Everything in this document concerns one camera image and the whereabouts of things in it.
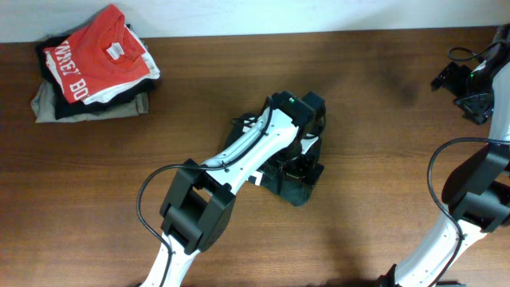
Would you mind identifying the dark green t-shirt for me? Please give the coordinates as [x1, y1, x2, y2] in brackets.
[247, 120, 314, 206]

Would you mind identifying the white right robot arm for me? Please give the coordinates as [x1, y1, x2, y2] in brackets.
[375, 24, 509, 286]

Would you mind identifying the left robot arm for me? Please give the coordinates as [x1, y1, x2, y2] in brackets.
[141, 92, 326, 287]

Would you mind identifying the white folded shirt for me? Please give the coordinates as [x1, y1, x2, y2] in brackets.
[44, 27, 161, 106]

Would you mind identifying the red folded t-shirt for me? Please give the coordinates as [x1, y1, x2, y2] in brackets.
[42, 3, 151, 104]

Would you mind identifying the black folded shirt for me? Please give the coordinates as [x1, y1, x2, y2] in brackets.
[31, 22, 159, 123]

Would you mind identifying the olive grey folded garment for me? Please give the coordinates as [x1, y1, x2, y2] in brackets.
[30, 45, 150, 124]

